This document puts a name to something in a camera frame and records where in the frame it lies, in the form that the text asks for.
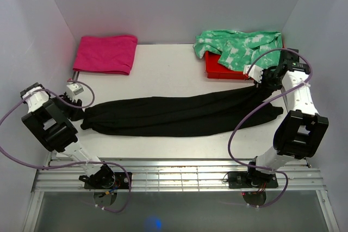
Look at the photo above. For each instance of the green white tie-dye trousers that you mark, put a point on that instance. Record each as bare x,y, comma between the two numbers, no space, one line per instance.
238,49

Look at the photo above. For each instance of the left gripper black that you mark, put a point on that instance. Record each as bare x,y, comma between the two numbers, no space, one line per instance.
75,113

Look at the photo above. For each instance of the pink folded trousers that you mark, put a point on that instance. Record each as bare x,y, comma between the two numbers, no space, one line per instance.
106,55

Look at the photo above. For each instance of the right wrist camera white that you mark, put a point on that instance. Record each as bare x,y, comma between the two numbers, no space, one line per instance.
253,72

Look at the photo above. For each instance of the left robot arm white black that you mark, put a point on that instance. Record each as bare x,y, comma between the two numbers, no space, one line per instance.
50,119

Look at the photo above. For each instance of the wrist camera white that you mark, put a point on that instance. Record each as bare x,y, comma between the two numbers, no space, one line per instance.
73,89
253,72

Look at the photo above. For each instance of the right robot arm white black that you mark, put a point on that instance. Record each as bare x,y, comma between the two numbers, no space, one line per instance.
301,131

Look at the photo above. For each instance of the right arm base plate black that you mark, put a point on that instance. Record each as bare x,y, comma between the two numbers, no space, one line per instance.
239,181

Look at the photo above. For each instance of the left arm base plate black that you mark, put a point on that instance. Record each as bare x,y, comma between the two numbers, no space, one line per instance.
119,181

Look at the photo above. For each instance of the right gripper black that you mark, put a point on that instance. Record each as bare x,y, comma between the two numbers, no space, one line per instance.
272,88

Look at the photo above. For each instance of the red plastic tray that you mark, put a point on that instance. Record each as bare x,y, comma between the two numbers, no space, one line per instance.
214,70

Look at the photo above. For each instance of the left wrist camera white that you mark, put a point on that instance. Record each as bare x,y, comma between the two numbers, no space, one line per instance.
73,89

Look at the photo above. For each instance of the black trousers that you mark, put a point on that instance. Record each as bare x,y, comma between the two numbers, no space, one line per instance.
202,115

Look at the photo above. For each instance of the aluminium rail frame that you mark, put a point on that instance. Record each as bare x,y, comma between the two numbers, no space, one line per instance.
179,184

